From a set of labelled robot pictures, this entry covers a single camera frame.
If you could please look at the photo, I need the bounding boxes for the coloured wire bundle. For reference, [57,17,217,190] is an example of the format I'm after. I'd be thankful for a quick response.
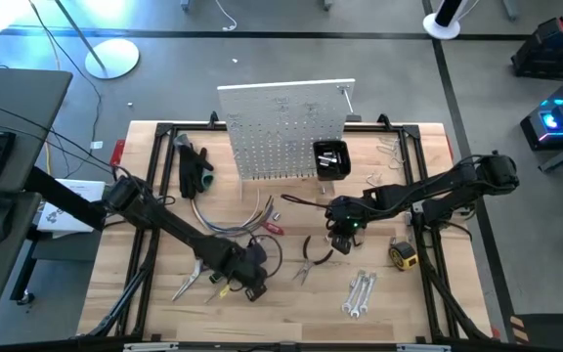
[191,188,278,240]

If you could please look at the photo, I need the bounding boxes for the black mat with orange stripes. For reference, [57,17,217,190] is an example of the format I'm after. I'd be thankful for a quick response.
[508,312,563,352]

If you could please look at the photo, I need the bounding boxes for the red handled scissors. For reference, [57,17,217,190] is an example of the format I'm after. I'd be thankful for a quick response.
[171,258,204,303]

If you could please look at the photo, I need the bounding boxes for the black handled pliers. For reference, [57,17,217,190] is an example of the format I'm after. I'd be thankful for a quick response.
[291,235,335,286]

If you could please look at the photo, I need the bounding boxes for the white perforated peg board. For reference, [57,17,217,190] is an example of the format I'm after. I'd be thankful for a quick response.
[216,77,357,182]

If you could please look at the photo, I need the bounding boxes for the white cable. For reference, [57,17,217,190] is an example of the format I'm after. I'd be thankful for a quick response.
[212,0,238,32]

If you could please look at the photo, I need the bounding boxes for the clear red Husky screwdriver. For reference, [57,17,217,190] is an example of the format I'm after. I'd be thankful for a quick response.
[204,286,232,303]

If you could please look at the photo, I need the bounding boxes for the black crate with red lid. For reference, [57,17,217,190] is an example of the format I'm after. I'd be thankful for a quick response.
[509,16,563,80]

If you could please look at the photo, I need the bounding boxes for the yellow black tape measure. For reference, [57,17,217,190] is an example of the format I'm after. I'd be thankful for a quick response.
[388,238,419,273]

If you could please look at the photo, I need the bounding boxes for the floor stand with round base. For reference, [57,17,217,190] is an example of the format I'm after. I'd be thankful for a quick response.
[54,0,141,80]

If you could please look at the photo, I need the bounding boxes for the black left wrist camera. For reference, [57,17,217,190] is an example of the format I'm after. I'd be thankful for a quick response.
[247,243,269,268]

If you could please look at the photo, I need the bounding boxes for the black glove with green cuff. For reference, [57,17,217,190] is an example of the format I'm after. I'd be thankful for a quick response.
[177,134,216,200]

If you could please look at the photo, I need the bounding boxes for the black floor cable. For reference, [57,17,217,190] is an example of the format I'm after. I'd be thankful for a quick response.
[25,0,103,146]

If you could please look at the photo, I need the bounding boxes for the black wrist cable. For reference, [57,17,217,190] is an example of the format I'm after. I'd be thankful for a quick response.
[280,194,336,211]
[247,233,284,279]

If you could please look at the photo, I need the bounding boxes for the black plastic bin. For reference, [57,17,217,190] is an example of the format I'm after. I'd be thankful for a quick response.
[312,139,353,183]

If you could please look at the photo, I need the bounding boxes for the tower fan on round base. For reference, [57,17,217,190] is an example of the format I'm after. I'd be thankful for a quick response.
[421,0,469,41]

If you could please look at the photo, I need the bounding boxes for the black aluminium table frame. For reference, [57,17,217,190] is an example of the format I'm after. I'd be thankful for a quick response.
[73,111,496,352]

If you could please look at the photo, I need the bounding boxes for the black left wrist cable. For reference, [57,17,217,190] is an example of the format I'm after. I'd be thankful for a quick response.
[247,233,284,279]

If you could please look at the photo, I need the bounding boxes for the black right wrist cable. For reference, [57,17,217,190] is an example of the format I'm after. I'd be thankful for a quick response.
[280,194,336,211]

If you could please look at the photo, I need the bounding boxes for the black upright post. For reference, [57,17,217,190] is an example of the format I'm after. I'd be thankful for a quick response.
[23,167,108,230]

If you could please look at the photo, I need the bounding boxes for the computer with coloured lights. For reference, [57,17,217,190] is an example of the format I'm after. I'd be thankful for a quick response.
[519,72,563,152]

